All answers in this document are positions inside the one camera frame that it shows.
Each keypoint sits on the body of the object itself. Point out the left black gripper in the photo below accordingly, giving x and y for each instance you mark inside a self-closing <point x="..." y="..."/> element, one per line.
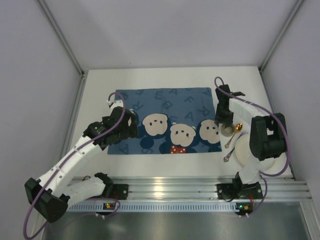
<point x="131" y="122"/>

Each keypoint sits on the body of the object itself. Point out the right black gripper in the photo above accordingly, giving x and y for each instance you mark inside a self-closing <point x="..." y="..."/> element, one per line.
<point x="223" y="118"/>

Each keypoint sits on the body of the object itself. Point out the small grey ceramic cup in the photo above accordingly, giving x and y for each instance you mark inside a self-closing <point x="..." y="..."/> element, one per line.
<point x="227" y="130"/>

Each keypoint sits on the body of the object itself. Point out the white round plate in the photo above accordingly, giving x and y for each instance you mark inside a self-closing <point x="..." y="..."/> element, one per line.
<point x="268" y="166"/>

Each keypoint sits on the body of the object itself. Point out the blue bear print placemat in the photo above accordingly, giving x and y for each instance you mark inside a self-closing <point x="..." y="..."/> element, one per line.
<point x="170" y="121"/>

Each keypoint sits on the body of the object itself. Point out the gold spoon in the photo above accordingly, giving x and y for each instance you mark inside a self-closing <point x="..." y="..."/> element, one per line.
<point x="238" y="129"/>

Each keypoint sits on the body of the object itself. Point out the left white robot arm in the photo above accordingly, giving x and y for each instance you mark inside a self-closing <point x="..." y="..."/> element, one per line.
<point x="52" y="194"/>

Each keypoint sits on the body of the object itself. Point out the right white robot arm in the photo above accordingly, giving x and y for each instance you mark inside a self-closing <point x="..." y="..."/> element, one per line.
<point x="268" y="138"/>

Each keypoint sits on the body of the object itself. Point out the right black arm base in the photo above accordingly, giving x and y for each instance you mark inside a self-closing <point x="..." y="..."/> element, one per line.
<point x="228" y="192"/>

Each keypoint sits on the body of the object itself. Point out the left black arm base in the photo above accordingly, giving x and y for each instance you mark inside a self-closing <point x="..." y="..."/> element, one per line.
<point x="118" y="192"/>

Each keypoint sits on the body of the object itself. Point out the aluminium mounting rail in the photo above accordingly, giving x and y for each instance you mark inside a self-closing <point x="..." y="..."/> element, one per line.
<point x="205" y="188"/>

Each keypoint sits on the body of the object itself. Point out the perforated white cable duct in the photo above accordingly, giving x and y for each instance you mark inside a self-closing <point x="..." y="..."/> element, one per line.
<point x="155" y="207"/>

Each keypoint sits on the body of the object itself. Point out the left aluminium frame post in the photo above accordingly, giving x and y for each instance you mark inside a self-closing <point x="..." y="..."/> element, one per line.
<point x="60" y="35"/>

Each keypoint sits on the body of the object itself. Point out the aluminium frame post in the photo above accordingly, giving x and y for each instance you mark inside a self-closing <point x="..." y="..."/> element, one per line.
<point x="294" y="11"/>
<point x="60" y="35"/>

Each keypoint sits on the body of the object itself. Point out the right aluminium frame post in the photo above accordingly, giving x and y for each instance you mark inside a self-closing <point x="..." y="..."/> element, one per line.
<point x="294" y="11"/>

